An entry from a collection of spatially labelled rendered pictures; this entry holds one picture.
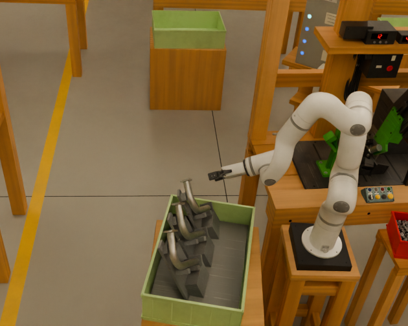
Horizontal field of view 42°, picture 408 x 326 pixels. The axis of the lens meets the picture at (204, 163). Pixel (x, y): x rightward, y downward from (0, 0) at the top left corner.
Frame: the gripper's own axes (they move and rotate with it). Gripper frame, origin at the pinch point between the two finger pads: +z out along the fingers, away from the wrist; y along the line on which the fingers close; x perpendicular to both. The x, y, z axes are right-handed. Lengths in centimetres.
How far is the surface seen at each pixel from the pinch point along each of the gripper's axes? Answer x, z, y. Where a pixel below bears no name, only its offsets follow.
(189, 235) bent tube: 22.3, 14.3, 8.9
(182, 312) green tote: 52, 22, 16
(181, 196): 4.5, 15.9, 1.4
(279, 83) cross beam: -50, -32, -72
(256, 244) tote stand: 33.3, -3.6, -35.2
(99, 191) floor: -30, 124, -136
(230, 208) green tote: 13.7, 2.6, -27.9
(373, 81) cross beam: -40, -83, -96
